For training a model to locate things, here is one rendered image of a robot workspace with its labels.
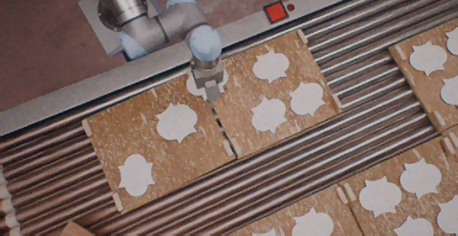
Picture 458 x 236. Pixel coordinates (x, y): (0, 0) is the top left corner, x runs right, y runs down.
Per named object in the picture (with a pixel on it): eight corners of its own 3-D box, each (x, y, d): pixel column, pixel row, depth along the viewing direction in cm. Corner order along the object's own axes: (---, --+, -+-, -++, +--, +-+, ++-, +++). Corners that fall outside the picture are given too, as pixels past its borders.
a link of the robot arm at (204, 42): (211, 16, 93) (228, 45, 92) (211, 36, 104) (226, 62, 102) (182, 29, 92) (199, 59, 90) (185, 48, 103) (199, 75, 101)
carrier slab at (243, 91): (197, 71, 139) (197, 70, 137) (297, 30, 145) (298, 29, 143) (238, 160, 131) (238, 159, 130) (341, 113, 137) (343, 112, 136)
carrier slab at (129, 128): (83, 121, 132) (81, 120, 131) (190, 71, 139) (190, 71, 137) (122, 214, 125) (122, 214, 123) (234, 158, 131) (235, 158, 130)
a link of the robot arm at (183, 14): (149, 4, 96) (170, 39, 93) (190, -15, 97) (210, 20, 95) (155, 19, 103) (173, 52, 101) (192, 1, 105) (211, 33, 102)
